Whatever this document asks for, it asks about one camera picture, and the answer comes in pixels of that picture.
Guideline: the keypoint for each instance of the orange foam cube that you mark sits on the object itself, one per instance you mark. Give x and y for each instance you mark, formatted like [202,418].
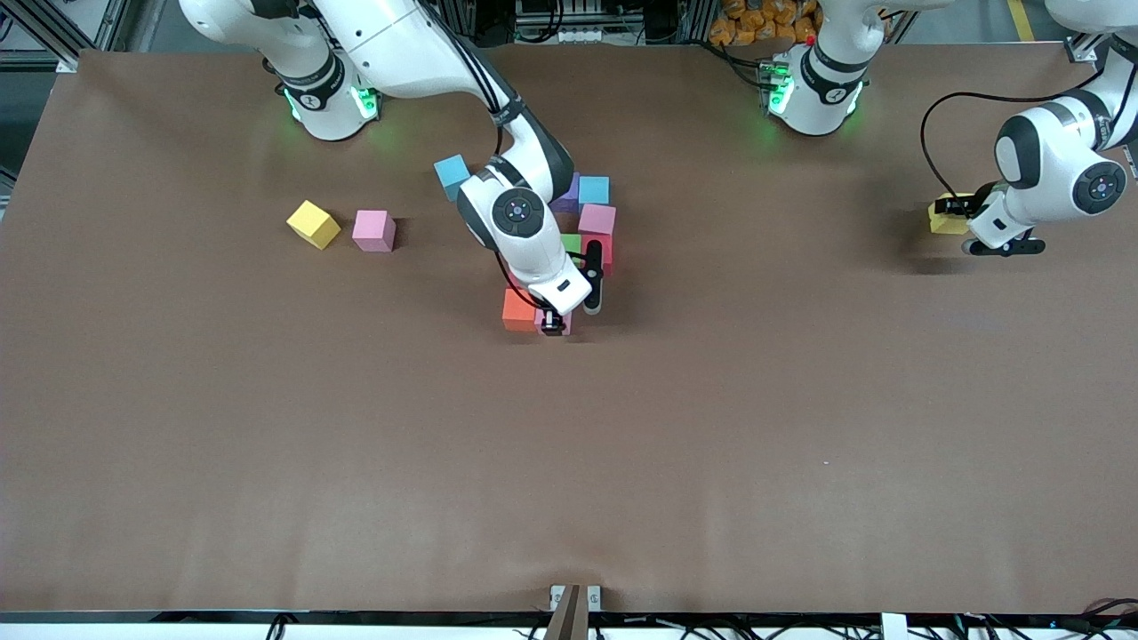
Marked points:
[517,311]

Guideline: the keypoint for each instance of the dark equipment rack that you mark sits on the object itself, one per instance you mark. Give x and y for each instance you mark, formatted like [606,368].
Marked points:
[640,13]

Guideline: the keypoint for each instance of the purple foam cube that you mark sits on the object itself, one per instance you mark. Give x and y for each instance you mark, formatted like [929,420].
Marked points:
[570,197]

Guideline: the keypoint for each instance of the large white power strip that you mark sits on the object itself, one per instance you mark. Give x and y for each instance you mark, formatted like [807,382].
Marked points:
[418,36]

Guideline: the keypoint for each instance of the green foam cube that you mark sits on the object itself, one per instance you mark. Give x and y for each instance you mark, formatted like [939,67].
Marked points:
[573,242]

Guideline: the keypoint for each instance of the orange packets pile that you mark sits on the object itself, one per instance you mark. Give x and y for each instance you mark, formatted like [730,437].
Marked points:
[756,22]

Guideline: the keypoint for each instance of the white label block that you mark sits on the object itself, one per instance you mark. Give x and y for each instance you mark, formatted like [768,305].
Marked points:
[893,629]

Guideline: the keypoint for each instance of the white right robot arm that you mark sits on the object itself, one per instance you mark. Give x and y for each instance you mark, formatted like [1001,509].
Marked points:
[524,231]

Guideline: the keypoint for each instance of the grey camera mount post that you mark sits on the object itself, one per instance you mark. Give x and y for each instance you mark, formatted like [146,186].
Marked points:
[569,618]

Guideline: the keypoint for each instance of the cyan foam cube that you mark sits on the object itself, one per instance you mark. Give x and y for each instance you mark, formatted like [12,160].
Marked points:
[449,172]
[594,191]

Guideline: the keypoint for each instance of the table cover sheet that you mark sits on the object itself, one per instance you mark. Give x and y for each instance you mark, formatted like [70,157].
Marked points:
[569,489]

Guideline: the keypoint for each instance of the pink foam cube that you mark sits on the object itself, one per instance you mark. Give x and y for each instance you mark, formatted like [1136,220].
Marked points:
[373,231]
[566,326]
[597,220]

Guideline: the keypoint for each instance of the yellow foam cube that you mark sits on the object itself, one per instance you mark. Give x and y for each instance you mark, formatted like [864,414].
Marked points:
[942,224]
[313,224]

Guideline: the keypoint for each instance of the aluminium frame profile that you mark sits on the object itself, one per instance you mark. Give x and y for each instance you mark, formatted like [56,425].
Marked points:
[1080,49]
[107,27]

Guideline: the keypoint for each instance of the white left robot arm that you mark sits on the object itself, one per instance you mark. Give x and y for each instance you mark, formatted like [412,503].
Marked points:
[1058,169]

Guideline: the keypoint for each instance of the small white power strip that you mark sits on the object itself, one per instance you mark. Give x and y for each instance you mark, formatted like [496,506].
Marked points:
[569,36]

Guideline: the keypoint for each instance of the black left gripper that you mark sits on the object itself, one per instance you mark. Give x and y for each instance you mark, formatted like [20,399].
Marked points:
[968,208]

